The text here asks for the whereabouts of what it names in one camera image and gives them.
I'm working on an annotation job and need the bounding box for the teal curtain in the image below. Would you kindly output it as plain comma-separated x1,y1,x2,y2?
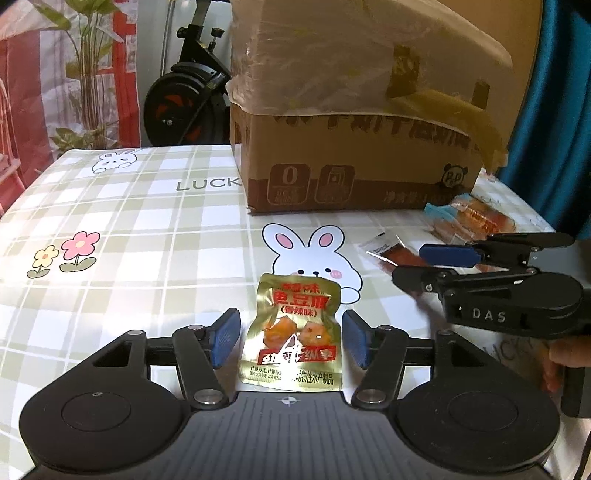
500,1,590,239

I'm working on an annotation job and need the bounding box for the clear red snack packet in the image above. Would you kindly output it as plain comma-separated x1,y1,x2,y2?
358,231,428,275

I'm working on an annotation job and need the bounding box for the brown cardboard box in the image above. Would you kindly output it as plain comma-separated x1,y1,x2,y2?
228,1,512,213

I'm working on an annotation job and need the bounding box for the gold fish tofu snack packet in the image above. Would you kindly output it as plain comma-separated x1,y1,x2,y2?
239,273,342,392

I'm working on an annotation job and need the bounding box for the black exercise bike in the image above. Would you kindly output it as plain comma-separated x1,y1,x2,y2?
142,1,230,147

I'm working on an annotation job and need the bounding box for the person's right hand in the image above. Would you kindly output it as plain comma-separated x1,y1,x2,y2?
542,336,591,393

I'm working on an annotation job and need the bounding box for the checked bunny tablecloth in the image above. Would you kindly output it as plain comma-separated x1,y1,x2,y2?
0,144,591,480

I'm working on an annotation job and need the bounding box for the red plant printed backdrop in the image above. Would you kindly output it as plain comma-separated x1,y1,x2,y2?
1,0,140,210

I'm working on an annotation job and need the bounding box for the orange snack packet blue end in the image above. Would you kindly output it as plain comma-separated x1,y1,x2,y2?
424,194,516,245

